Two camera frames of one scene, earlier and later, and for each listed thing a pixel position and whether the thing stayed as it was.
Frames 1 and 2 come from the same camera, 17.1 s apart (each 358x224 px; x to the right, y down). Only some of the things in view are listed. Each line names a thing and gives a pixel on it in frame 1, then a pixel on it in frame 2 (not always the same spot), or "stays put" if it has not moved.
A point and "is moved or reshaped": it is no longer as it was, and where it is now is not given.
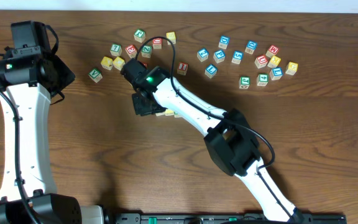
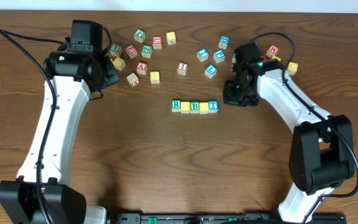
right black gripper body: x=142 y=107 -> x=237 y=92
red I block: x=182 y=68 stays put
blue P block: x=219 y=56 stays put
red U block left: x=157 y=43 stays put
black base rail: x=224 y=218 stays put
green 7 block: x=115 y=50 stays put
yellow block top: x=171 y=36 stays put
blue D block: x=224 y=42 stays put
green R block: x=160 y=114 is moved or reshaped
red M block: x=272 y=50 stays put
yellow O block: x=169 y=112 is moved or reshaped
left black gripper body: x=62 y=73 -> x=110 y=71
